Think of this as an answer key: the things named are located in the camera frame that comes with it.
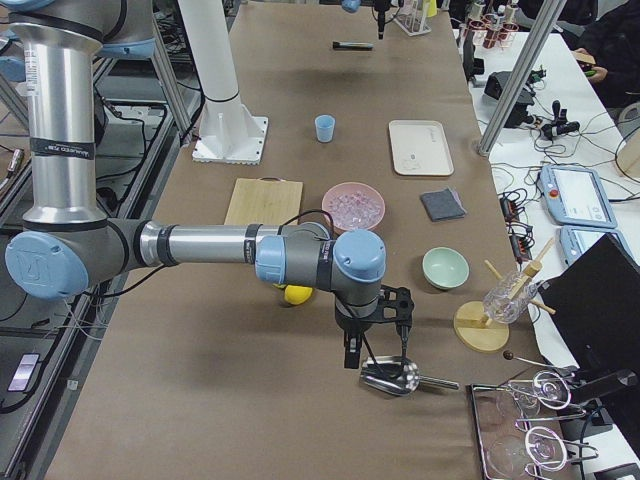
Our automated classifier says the white wire cup rack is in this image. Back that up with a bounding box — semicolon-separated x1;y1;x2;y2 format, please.
393;0;431;37

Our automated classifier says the grey folded cloth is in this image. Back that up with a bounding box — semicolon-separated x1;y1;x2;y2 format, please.
420;187;467;222

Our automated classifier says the black laptop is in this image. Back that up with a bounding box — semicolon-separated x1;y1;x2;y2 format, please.
539;234;639;375

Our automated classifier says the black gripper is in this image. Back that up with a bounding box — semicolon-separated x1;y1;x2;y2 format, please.
335;297;381;369
374;0;391;39

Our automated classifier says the clear glass on stand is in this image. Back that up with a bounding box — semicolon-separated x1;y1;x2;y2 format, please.
482;271;536;324

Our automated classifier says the blue plastic cup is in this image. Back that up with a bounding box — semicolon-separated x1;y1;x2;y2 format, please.
314;114;336;143

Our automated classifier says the steel ice scoop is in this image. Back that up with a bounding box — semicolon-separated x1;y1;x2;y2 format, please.
360;356;460;396

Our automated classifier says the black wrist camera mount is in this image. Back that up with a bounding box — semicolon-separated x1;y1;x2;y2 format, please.
375;285;414;335

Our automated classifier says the wooden cutting board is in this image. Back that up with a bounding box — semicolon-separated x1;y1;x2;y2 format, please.
224;178;303;225

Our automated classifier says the mint green bowl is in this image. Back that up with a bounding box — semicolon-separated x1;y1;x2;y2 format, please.
422;247;470;290

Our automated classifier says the seated person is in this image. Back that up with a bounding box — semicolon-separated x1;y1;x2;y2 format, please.
576;1;639;108

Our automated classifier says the wooden cup stand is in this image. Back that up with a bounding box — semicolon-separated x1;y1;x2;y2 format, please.
454;238;556;353

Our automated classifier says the steel muddler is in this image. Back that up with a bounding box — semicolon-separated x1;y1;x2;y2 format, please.
332;41;373;51

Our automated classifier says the aluminium frame post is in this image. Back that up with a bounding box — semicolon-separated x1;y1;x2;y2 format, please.
477;0;566;157

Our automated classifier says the blue teach pendant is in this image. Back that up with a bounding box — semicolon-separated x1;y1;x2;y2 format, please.
559;225;628;266
538;165;618;228

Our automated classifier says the pink ice bowl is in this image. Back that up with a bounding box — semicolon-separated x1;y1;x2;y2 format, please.
321;182;386;234

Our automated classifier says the cream rabbit tray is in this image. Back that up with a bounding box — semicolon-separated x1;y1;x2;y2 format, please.
388;120;454;177

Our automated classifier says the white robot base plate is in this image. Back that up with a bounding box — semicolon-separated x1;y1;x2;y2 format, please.
192;97;269;165

